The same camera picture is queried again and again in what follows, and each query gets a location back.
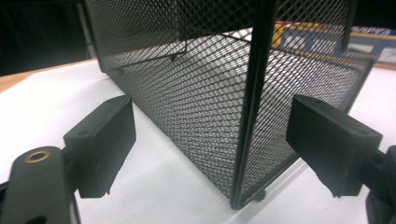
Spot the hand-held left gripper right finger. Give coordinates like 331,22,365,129
285,94,384,198

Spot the black mesh metal organizer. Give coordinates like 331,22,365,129
83,0,378,211

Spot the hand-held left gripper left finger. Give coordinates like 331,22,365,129
63,94,137,199

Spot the colourful flat box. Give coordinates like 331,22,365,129
271,21,396,70

